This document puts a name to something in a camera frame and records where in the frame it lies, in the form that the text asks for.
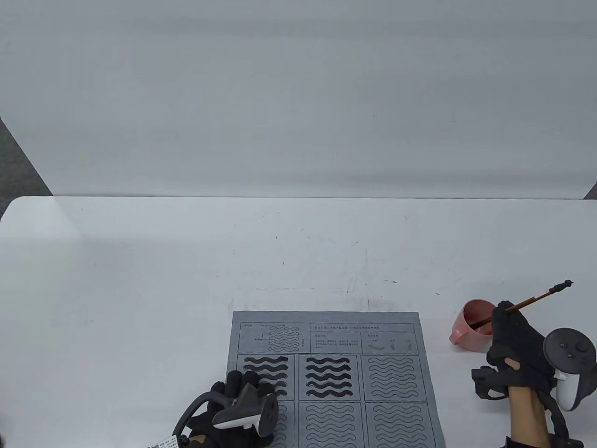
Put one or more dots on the person's left hand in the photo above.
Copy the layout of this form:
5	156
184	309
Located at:
231	382

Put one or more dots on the person's right hand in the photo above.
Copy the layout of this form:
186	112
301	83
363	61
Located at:
517	345

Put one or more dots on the brown black Chinese brush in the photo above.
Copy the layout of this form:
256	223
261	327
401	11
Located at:
536	300

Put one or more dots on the grey water writing practice cloth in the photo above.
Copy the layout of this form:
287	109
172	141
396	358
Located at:
326	336

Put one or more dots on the person's left forearm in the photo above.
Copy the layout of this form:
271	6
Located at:
199	440

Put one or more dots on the person's right forearm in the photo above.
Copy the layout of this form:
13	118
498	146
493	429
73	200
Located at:
527	415

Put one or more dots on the grey white left wrist controller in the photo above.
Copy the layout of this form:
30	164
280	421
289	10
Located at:
249	410

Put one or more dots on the pink cup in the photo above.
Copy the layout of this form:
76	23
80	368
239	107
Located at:
466	336

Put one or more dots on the black right wrist controller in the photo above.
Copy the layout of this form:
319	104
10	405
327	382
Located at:
571	364

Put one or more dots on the white printed label tag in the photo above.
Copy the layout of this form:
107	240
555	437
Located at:
165	442

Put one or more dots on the white backdrop board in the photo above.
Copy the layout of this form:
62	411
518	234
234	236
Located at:
298	93

